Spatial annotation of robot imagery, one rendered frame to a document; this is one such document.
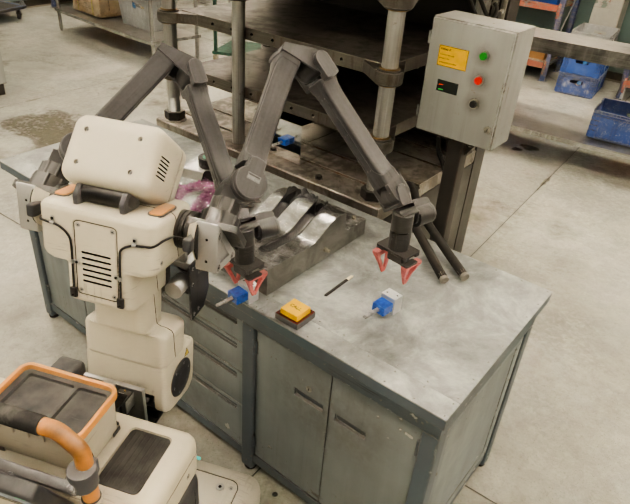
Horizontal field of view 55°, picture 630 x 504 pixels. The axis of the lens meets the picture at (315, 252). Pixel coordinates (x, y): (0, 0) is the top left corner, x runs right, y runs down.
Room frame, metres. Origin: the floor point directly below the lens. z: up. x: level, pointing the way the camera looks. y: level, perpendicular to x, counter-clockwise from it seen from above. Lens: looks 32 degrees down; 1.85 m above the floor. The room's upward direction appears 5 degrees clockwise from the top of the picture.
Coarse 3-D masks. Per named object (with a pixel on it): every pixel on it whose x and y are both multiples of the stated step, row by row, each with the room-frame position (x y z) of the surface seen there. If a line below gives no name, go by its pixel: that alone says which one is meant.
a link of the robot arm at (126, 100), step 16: (160, 48) 1.58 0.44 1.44; (144, 64) 1.55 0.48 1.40; (160, 64) 1.55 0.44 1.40; (176, 64) 1.57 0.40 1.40; (144, 80) 1.51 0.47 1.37; (160, 80) 1.54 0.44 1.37; (176, 80) 1.61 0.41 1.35; (128, 96) 1.46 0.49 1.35; (144, 96) 1.49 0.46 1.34; (112, 112) 1.41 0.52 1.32; (128, 112) 1.43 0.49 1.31; (64, 144) 1.28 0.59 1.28
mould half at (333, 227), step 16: (272, 208) 1.74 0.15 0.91; (288, 208) 1.73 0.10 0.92; (304, 208) 1.72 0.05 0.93; (336, 208) 1.87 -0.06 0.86; (288, 224) 1.67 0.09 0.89; (320, 224) 1.65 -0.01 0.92; (336, 224) 1.67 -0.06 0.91; (352, 224) 1.76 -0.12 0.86; (256, 240) 1.57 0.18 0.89; (304, 240) 1.59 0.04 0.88; (320, 240) 1.60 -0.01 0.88; (336, 240) 1.68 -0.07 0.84; (352, 240) 1.75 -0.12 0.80; (272, 256) 1.48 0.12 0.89; (288, 256) 1.49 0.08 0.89; (304, 256) 1.54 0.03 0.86; (320, 256) 1.61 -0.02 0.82; (272, 272) 1.42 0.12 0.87; (288, 272) 1.48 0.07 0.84; (272, 288) 1.43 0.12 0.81
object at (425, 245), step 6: (414, 228) 1.74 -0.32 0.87; (420, 228) 1.74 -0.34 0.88; (414, 234) 1.73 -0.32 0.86; (420, 234) 1.71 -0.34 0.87; (420, 240) 1.69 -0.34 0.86; (426, 240) 1.69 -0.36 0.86; (426, 246) 1.66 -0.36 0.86; (426, 252) 1.64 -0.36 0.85; (432, 252) 1.64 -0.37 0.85; (432, 258) 1.61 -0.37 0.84; (432, 264) 1.60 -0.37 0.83; (438, 264) 1.59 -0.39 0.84; (438, 270) 1.57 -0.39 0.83; (444, 270) 1.58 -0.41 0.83; (438, 276) 1.55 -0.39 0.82; (444, 276) 1.54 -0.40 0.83; (444, 282) 1.54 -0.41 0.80
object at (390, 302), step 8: (384, 296) 1.39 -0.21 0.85; (392, 296) 1.38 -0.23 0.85; (400, 296) 1.38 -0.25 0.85; (376, 304) 1.36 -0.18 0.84; (384, 304) 1.36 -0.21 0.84; (392, 304) 1.36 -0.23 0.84; (400, 304) 1.38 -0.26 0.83; (368, 312) 1.33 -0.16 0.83; (376, 312) 1.34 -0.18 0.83; (384, 312) 1.34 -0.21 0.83; (392, 312) 1.36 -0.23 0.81
